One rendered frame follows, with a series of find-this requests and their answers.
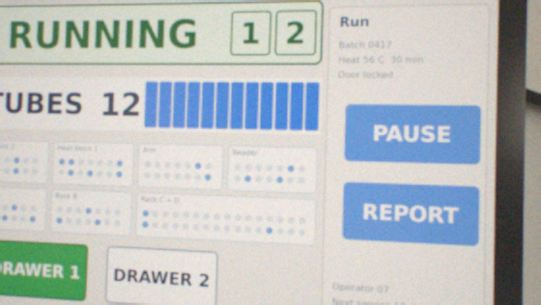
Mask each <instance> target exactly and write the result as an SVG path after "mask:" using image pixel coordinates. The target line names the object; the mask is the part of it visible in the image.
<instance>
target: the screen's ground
mask: <svg viewBox="0 0 541 305"><path fill-rule="evenodd" d="M199 1H285V0H0V5H28V4H69V5H70V4H114V3H156V2H199ZM497 46H498V0H325V25H324V55H323V65H322V66H0V138H31V139H103V140H138V141H174V142H210V143H245V144H281V145H320V174H319V204H318V227H319V233H318V249H314V248H299V247H284V246H268V245H253V244H237V243H207V242H191V241H176V240H160V239H145V238H114V237H98V236H68V235H53V234H43V235H37V234H21V233H6V232H0V239H10V240H40V241H55V242H70V243H85V244H89V260H88V279H87V302H80V301H58V300H46V299H35V298H23V297H1V296H0V305H113V304H103V299H104V278H105V257H106V244H115V245H129V246H144V247H159V248H174V249H204V250H218V251H219V273H218V299H217V305H493V283H494V235H495V188H496V92H497ZM99 77H104V78H323V85H322V115H321V134H256V133H214V132H174V131H132V130H97V128H98V108H99ZM345 103H373V104H448V105H482V130H481V166H477V165H447V164H418V163H388V162H358V161H344V131H345ZM343 181H362V182H386V183H435V184H461V185H480V221H479V247H477V246H443V245H427V244H410V243H394V242H378V241H362V240H346V239H341V225H342V194H343Z"/></svg>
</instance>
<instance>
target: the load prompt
mask: <svg viewBox="0 0 541 305"><path fill-rule="evenodd" d="M324 25H325V0H285V1H199V2H156V3H114V4H70V5H69V4H28V5H0V66H322V65H323V55H324Z"/></svg>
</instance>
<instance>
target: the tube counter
mask: <svg viewBox="0 0 541 305"><path fill-rule="evenodd" d="M322 85H323V78H104V77H99V108H98V128H97V130H132V131H174V132H214V133H256V134H321V115H322Z"/></svg>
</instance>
